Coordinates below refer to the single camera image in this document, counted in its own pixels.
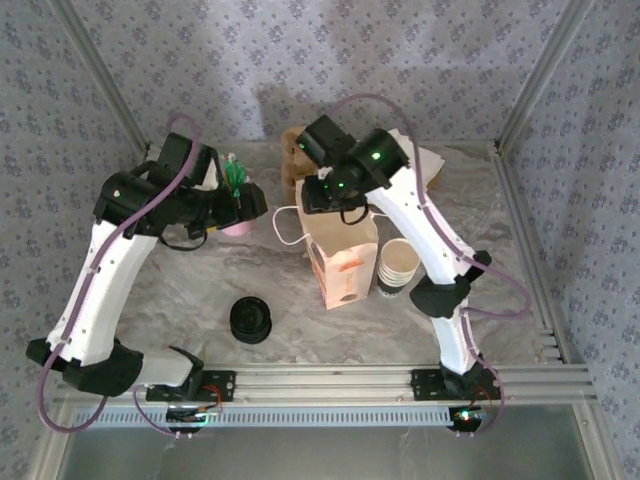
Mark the stack of white napkins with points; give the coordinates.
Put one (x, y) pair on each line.
(425, 157)

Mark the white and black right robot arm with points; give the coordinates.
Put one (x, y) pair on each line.
(440, 240)

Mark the grey metal shelf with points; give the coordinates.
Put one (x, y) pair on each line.
(325, 455)

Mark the pink holder cup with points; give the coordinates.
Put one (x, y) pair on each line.
(236, 230)

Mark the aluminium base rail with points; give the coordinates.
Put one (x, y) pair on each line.
(325, 385)

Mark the printed white paper bag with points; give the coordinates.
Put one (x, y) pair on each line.
(350, 270)

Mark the aluminium frame post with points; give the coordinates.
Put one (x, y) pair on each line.
(100, 75)
(545, 70)

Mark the stack of black cup lids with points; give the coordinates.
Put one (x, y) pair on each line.
(251, 320)

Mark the stack of brown pulp carriers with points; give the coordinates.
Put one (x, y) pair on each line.
(290, 170)

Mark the bundle of straws and stirrers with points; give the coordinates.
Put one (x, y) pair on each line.
(235, 172)

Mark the stack of paper cups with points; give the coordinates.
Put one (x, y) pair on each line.
(397, 260)

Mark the brown and yellow cardboard box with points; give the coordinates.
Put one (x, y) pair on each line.
(434, 180)

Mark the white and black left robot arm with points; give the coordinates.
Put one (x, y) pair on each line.
(100, 300)

